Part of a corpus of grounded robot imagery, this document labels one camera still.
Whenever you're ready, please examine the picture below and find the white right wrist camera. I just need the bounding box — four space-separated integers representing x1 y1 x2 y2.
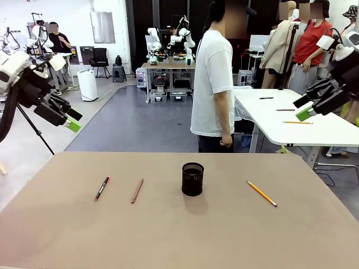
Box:
316 34 338 52

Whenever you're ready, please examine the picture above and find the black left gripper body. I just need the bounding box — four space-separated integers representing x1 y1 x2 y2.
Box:
15 66 53 110

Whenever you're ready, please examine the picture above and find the person in bucket hat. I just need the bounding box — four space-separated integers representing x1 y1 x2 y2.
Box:
341 5 359 35

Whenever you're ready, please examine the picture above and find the black floor cable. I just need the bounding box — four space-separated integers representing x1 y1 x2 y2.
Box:
314 165 337 188

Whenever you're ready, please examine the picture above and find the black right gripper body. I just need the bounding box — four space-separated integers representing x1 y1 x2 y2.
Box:
332 55 359 105

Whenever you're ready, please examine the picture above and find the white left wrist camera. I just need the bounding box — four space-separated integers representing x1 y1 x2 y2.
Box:
48 53 67 72

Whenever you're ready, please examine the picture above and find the black office chair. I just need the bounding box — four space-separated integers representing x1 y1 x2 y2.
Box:
89 48 112 80

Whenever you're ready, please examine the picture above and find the mannequin in beige jacket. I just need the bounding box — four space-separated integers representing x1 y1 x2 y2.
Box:
259 1 298 90

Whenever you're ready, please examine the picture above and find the wooden background workbench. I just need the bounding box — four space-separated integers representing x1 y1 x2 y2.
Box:
140 62 196 105

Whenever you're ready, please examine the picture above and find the black tripod by mannequin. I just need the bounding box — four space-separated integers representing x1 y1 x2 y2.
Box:
278 24 298 91

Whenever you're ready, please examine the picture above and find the person in white t-shirt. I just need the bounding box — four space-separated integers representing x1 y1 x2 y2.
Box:
190 0 236 154

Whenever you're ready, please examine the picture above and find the white robot with red camera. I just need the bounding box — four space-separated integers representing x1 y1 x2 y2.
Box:
26 12 54 57

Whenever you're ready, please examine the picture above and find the clear storage box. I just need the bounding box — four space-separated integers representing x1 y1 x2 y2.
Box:
151 90 168 103
169 90 188 103

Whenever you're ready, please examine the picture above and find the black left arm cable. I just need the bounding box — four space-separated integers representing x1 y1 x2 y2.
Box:
0 84 21 143

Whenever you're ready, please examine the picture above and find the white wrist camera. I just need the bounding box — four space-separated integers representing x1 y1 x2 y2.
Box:
316 34 338 52
48 53 67 72

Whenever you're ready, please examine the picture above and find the person in red shirt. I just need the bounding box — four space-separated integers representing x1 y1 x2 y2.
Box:
288 0 334 96

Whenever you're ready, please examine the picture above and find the red and black marker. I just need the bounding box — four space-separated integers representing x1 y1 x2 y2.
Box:
94 176 111 202

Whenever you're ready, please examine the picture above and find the grey plastic stool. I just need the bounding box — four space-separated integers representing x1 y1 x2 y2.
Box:
112 64 128 84

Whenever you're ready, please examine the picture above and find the person's right forearm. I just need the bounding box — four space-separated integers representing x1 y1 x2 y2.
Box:
214 91 235 137

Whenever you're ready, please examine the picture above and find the computer case with lights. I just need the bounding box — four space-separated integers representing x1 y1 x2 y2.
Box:
135 68 148 88

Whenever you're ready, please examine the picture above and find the black mesh pen holder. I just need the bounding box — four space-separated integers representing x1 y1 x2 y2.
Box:
181 162 205 197

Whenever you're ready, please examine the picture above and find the white desk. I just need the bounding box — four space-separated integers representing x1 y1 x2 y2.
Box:
233 88 359 147

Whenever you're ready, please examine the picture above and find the white air purifier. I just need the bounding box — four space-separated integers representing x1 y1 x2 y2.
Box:
76 69 99 102

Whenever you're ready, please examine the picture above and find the white wall panel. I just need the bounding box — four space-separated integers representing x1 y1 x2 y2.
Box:
90 11 116 44

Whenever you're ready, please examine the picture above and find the person's right hand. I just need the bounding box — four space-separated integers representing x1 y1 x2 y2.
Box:
219 133 234 148

